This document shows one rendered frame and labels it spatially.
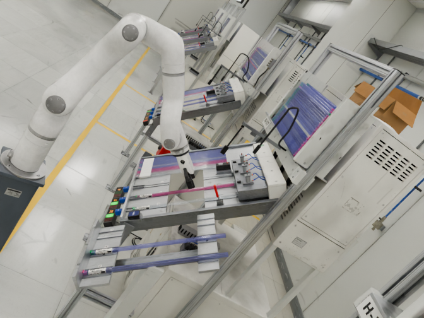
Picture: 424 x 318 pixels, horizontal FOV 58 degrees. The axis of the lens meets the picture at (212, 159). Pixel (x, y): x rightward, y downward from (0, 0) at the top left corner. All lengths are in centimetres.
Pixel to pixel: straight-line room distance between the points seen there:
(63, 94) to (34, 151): 30
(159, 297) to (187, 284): 16
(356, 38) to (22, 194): 413
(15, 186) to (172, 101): 74
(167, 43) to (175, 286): 113
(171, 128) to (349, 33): 371
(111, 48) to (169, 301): 123
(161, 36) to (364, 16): 375
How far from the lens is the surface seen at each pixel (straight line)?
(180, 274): 191
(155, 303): 204
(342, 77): 504
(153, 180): 206
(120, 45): 145
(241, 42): 623
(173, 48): 149
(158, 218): 172
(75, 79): 154
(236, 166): 193
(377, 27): 509
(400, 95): 229
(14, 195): 180
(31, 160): 172
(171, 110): 153
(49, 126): 164
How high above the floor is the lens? 169
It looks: 18 degrees down
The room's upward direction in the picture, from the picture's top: 37 degrees clockwise
